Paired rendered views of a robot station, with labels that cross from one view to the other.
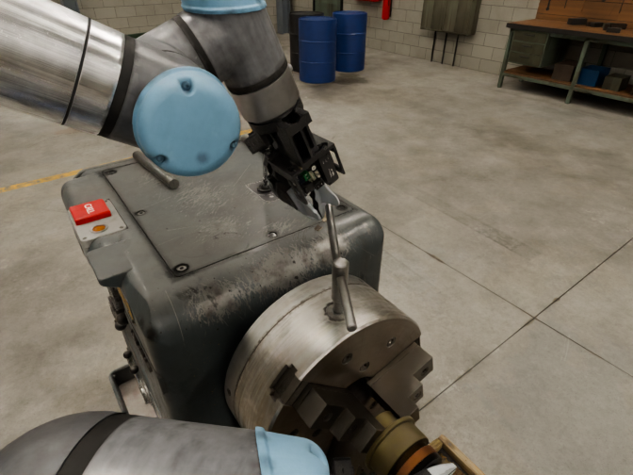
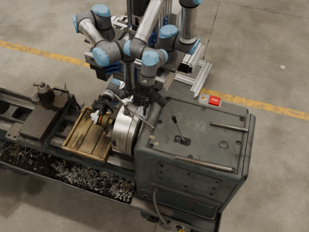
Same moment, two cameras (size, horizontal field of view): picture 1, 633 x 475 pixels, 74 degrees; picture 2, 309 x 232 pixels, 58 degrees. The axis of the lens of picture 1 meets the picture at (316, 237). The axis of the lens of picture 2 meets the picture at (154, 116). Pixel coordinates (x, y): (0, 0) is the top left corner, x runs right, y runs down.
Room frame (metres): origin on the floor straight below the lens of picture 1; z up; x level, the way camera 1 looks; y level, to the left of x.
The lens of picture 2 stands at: (1.26, -0.48, 2.53)
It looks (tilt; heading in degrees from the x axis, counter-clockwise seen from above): 55 degrees down; 142
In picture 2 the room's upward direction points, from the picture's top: 2 degrees clockwise
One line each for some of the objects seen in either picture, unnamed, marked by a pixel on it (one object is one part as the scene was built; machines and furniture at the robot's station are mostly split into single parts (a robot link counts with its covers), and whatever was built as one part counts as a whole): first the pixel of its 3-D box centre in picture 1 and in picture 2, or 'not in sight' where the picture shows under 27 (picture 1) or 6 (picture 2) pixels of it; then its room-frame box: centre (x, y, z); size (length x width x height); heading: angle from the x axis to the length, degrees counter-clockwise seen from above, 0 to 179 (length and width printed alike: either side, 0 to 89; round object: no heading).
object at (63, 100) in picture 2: not in sight; (53, 101); (-0.09, -0.31, 0.99); 0.20 x 0.10 x 0.05; 36
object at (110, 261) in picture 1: (120, 264); (185, 95); (0.54, 0.32, 1.24); 0.09 x 0.08 x 0.03; 36
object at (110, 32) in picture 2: not in sight; (104, 29); (-0.30, 0.25, 1.21); 0.15 x 0.15 x 0.10
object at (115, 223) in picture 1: (99, 230); (209, 103); (0.65, 0.40, 1.23); 0.13 x 0.08 x 0.05; 36
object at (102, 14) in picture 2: not in sight; (101, 16); (-0.30, 0.24, 1.33); 0.13 x 0.12 x 0.14; 83
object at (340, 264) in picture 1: (338, 295); (126, 109); (0.43, -0.03, 1.27); 0.02 x 0.02 x 0.12
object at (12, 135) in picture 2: not in sight; (41, 115); (-0.11, -0.42, 0.90); 0.47 x 0.30 x 0.06; 126
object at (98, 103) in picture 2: not in sight; (101, 104); (0.19, -0.07, 1.08); 0.12 x 0.09 x 0.08; 125
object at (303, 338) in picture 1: (334, 381); (128, 127); (0.43, -0.03, 1.08); 0.32 x 0.09 x 0.32; 126
